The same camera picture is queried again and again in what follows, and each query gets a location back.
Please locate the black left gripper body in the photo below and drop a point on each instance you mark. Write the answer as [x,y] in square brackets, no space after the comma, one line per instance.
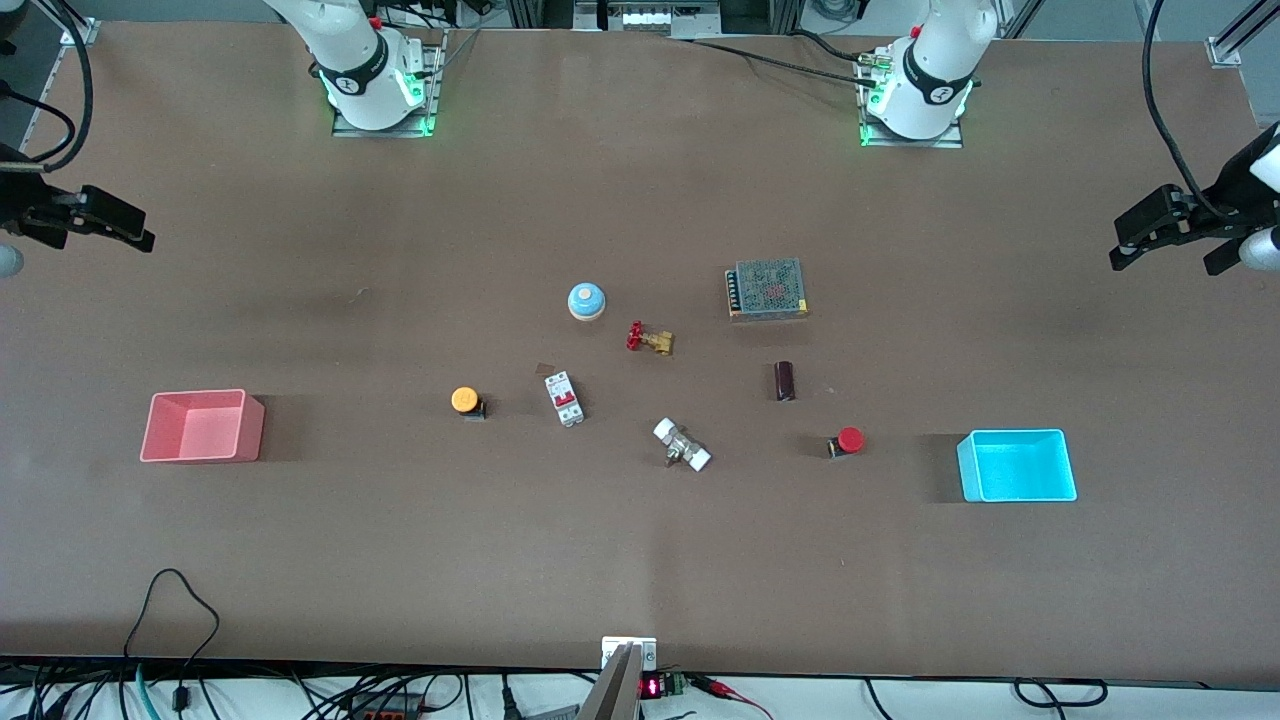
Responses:
[1222,205]

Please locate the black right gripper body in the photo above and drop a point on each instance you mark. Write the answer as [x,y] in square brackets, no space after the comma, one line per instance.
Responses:
[20,207]

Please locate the red push button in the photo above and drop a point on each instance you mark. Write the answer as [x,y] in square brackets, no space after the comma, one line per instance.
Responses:
[850,439]

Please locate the yellow push button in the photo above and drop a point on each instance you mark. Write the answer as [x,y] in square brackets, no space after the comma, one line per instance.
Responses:
[464,399]

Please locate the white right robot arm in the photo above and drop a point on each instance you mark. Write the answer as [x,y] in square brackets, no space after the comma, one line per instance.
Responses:
[350,60]

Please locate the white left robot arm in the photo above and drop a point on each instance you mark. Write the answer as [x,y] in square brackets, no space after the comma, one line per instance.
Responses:
[930,70]

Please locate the pink plastic bin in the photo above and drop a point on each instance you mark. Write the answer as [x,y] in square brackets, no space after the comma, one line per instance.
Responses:
[200,430]

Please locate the cyan plastic bin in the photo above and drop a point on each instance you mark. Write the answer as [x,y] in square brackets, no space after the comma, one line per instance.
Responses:
[1015,468]

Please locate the metal mesh power supply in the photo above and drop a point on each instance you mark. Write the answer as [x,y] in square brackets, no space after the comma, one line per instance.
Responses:
[768,289]

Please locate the dark brown cylindrical capacitor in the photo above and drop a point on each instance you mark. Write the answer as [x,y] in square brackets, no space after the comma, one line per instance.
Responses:
[785,381]

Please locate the blue dome bell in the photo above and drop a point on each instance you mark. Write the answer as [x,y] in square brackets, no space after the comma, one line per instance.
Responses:
[587,300]

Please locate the white red circuit breaker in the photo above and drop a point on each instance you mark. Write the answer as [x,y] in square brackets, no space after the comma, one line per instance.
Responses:
[564,398]

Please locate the white ended metal valve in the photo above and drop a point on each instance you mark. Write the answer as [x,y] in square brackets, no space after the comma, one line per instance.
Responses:
[682,446]

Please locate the silver electrical box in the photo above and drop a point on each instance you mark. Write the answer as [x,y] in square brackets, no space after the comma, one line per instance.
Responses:
[645,15]

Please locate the grey metal bar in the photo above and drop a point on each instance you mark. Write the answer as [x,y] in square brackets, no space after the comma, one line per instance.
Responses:
[612,690]

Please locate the red digit display module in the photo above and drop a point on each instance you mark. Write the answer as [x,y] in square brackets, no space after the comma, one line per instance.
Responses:
[655,687]

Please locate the aluminium frame corner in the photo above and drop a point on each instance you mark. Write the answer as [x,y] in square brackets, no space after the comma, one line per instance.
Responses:
[80,32]
[1235,42]

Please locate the white metal bracket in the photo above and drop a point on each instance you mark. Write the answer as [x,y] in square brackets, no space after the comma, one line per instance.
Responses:
[612,647]

